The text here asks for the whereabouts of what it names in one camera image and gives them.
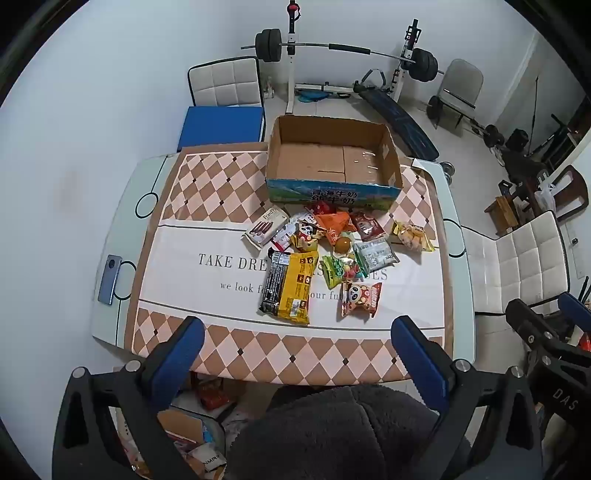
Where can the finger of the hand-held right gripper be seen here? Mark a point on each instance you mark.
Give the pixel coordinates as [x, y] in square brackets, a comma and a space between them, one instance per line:
[577, 309]
[528, 323]

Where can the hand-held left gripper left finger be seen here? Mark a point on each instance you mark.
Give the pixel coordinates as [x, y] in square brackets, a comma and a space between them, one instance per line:
[182, 350]

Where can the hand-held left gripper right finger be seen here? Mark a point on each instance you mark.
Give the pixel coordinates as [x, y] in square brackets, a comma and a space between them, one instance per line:
[418, 360]

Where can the brown and red snack packet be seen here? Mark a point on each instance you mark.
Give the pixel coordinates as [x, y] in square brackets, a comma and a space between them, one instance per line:
[367, 227]

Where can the red and white snack packet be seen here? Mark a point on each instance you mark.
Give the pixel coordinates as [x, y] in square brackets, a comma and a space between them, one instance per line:
[282, 237]

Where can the red packet on floor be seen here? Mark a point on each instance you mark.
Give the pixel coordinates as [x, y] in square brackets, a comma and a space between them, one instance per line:
[213, 396]

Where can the white padded chair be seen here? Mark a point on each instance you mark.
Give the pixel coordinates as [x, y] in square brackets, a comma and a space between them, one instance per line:
[521, 258]
[226, 81]

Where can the checkered tablecloth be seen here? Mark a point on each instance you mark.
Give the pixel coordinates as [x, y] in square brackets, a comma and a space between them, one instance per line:
[207, 277]

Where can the large red panda snack packet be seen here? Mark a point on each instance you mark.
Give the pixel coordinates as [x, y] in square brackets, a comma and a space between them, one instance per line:
[362, 299]

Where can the cardboard box with clutter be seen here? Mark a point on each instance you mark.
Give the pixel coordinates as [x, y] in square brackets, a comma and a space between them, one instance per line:
[184, 434]

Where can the blue smartphone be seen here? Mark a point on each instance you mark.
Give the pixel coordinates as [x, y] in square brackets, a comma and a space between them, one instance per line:
[110, 279]

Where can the small wooden stool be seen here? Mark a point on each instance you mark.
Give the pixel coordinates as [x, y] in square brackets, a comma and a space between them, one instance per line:
[503, 214]

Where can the long black snack packet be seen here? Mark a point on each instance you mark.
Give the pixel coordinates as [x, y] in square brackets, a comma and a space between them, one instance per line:
[273, 284]

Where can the grey and white snack packet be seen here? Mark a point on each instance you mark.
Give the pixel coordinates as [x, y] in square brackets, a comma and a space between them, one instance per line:
[376, 254]

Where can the dark fleece clothing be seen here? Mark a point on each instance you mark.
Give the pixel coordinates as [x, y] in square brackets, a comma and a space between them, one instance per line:
[332, 438]

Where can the white plastic bag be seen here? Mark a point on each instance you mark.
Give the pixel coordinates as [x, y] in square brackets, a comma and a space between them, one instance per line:
[548, 196]

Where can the green candy packet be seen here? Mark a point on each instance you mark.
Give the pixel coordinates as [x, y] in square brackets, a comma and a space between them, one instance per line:
[339, 270]

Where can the brown wooden chair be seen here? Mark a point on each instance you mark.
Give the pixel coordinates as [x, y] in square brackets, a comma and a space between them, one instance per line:
[575, 184]

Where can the large yellow snack packet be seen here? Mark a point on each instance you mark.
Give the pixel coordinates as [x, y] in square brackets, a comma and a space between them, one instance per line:
[299, 286]

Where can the clear packet with brown egg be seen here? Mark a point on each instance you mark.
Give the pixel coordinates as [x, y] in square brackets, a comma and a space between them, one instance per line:
[342, 244]

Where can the brown and white biscuit box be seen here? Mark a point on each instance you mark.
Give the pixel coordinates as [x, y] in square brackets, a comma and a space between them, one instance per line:
[263, 228]

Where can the orange triangular snack packet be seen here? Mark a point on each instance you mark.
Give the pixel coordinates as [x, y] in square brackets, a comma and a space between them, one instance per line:
[336, 224]

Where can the black exercise machine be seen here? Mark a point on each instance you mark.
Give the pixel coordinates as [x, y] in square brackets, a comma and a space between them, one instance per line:
[521, 157]

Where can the small panda snack packet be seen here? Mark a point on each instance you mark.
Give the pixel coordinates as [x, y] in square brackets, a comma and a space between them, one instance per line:
[307, 233]

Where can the small red snack packet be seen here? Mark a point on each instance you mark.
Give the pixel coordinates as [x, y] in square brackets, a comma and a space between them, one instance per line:
[323, 207]

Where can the blue cushion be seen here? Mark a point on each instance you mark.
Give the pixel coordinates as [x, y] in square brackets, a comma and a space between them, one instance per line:
[221, 127]

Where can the black weight bench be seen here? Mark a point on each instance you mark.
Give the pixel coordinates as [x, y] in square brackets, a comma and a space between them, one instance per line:
[406, 124]

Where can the black weight plate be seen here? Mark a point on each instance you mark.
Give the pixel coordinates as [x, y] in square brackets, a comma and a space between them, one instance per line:
[434, 108]

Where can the grey folding chair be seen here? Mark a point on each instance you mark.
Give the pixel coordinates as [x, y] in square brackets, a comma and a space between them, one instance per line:
[461, 83]

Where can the blue balance disc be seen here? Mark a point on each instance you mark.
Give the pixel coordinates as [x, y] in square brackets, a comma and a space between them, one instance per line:
[311, 96]

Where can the white barbell rack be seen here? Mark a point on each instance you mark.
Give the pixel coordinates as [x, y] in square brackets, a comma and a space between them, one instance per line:
[291, 87]

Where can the black barbell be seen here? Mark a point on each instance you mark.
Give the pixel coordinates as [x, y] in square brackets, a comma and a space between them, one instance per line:
[346, 47]

